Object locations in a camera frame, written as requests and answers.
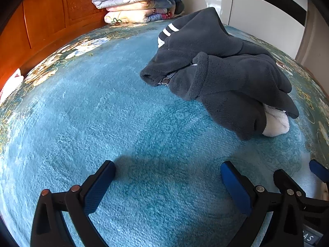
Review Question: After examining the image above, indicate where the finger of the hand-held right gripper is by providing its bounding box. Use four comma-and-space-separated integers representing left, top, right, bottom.
273, 169, 329, 207
309, 159, 329, 186

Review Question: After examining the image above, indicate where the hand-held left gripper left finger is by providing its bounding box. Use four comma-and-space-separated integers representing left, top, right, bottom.
30, 160, 117, 247

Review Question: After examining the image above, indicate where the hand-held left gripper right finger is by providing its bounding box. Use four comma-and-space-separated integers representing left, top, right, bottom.
220, 161, 305, 247

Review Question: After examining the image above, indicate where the dark grey fleece jacket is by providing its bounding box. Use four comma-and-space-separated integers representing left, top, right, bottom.
140, 7, 300, 141

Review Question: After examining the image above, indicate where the blue floral plush blanket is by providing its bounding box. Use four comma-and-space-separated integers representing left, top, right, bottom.
0, 21, 329, 247

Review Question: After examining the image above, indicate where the white patterned cloth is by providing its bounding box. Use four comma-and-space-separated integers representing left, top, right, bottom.
0, 68, 22, 104

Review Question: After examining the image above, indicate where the cream floral folded quilt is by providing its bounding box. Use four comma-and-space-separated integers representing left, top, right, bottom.
104, 7, 178, 24

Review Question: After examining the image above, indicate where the white wardrobe with black stripe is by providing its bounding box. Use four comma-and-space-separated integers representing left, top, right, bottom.
177, 0, 315, 31

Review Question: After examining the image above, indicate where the dark cloth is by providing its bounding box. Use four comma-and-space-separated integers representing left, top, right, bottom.
174, 1, 186, 16

